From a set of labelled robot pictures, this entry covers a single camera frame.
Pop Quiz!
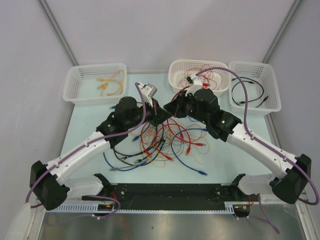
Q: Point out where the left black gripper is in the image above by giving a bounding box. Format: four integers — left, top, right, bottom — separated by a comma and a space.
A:
125, 98, 172, 130

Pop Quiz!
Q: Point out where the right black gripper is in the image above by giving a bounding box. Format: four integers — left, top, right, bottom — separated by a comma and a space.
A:
164, 90, 209, 125

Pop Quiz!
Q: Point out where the red ethernet cable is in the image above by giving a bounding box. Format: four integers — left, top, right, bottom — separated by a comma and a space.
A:
164, 118, 208, 157
140, 122, 176, 162
181, 82, 211, 91

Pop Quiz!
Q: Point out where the thin dark red wire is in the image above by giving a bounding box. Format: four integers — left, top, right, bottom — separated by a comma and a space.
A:
179, 63, 224, 93

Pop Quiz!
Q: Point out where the yellow ethernet cable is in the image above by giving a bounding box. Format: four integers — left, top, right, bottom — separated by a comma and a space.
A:
106, 69, 125, 97
96, 78, 118, 97

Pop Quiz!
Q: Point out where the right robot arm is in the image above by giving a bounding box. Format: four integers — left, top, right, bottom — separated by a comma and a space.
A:
164, 89, 311, 204

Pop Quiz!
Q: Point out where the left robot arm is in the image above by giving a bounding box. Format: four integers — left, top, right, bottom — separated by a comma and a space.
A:
29, 96, 172, 211

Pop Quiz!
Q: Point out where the middle white plastic basket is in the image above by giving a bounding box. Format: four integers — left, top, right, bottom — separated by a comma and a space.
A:
168, 59, 230, 97

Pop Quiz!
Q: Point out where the white plastic basket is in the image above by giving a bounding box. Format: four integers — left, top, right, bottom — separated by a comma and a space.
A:
228, 60, 282, 116
62, 63, 127, 106
168, 59, 230, 97

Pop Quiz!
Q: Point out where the left white plastic basket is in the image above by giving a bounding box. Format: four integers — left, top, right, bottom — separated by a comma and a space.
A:
62, 63, 127, 106

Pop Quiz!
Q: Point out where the right white plastic basket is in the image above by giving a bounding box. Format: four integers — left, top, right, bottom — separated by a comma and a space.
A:
228, 60, 282, 116

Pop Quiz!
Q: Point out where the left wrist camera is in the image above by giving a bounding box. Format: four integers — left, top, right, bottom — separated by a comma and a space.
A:
138, 82, 158, 107

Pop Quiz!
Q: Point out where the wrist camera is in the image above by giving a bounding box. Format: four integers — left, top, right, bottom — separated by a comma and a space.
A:
138, 82, 158, 107
185, 74, 203, 97

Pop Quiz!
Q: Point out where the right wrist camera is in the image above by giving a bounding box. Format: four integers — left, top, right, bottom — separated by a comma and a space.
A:
185, 74, 203, 97

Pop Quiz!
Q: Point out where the thin orange wire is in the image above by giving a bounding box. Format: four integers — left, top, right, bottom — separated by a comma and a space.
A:
139, 122, 211, 168

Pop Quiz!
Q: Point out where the yellow ethernet cable in basket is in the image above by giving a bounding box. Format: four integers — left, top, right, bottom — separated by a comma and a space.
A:
96, 78, 118, 97

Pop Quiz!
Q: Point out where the black cable in basket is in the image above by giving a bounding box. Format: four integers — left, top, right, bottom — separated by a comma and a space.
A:
230, 79, 270, 108

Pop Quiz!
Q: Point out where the white slotted cable duct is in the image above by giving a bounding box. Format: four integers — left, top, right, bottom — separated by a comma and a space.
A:
50, 202, 235, 214

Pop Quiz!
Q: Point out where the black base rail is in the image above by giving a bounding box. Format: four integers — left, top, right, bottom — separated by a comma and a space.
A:
98, 183, 252, 212

